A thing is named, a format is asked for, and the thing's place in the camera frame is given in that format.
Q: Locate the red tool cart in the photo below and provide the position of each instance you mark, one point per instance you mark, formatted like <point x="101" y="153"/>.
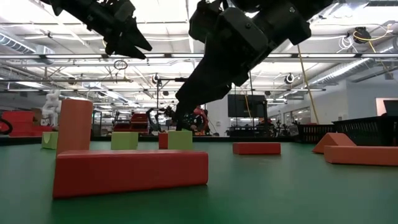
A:
<point x="138" y="119"/>

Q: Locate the silver round air duct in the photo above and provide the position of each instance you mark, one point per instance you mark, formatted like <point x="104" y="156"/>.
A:
<point x="348" y="67"/>

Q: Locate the black monitor on stand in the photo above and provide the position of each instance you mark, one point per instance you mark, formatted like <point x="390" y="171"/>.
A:
<point x="239" y="105"/>

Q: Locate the grey ribbed air duct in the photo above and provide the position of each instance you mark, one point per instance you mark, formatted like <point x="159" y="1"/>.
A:
<point x="12" y="43"/>

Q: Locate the white humanoid figure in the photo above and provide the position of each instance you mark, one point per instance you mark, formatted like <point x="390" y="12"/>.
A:
<point x="51" y="109"/>

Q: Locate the green foam cube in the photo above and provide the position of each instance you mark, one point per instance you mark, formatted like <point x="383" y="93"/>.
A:
<point x="124" y="140"/>
<point x="180" y="140"/>

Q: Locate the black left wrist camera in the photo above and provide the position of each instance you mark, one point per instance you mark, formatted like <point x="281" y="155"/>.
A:
<point x="124" y="11"/>

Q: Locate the red background robot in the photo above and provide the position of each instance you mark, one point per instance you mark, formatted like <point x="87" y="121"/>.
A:
<point x="200" y="113"/>

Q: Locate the green foam arch block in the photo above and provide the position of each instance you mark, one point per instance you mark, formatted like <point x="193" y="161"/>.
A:
<point x="49" y="140"/>

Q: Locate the long red foam block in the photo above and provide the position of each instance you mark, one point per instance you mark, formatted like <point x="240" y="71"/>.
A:
<point x="130" y="172"/>

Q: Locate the orange foam wedge block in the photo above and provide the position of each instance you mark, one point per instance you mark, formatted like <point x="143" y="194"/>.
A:
<point x="331" y="141"/>

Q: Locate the red stacked mats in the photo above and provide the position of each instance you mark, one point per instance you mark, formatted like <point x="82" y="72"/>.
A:
<point x="21" y="123"/>

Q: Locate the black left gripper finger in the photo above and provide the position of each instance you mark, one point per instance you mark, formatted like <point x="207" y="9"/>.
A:
<point x="138" y="35"/>
<point x="124" y="46"/>

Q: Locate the small black plastic basket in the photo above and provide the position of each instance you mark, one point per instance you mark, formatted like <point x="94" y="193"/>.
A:
<point x="314" y="133"/>

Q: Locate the wall screen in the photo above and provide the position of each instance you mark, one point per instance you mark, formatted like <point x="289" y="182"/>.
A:
<point x="390" y="107"/>

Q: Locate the yellow hanging pole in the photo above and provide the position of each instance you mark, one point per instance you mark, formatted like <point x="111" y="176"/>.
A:
<point x="308" y="84"/>

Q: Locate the orange foam cylinder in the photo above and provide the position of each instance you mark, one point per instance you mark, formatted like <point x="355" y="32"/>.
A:
<point x="74" y="124"/>

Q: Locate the small red foam block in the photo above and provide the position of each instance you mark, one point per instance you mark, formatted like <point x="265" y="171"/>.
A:
<point x="163" y="140"/>

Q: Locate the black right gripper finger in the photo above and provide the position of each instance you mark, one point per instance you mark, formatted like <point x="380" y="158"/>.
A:
<point x="199" y="90"/>

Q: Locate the large black plastic basket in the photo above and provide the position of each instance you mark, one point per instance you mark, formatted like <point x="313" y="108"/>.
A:
<point x="370" y="130"/>

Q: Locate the long orange foam block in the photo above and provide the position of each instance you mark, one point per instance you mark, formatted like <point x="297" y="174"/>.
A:
<point x="362" y="155"/>

